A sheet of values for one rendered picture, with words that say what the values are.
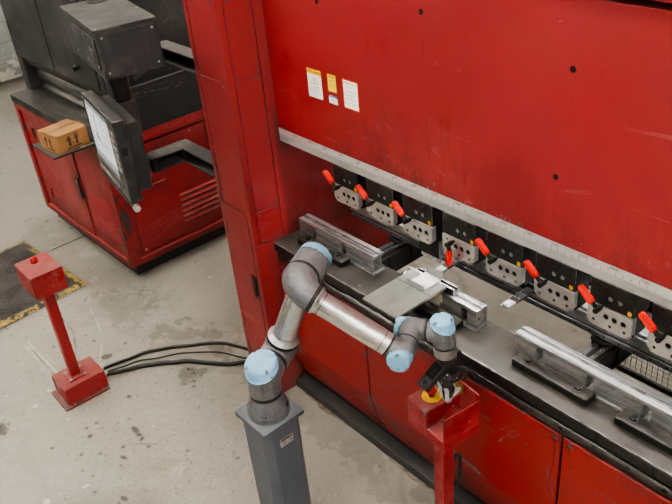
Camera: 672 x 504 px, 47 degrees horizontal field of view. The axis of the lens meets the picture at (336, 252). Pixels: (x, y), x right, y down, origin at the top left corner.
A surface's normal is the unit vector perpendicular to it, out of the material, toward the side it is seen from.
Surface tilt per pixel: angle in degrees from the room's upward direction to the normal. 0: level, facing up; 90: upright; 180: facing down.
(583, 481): 90
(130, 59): 90
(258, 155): 90
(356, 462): 0
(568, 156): 90
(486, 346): 0
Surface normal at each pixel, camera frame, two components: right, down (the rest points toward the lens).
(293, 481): 0.66, 0.35
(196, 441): -0.08, -0.84
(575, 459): -0.76, 0.40
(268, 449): -0.05, 0.54
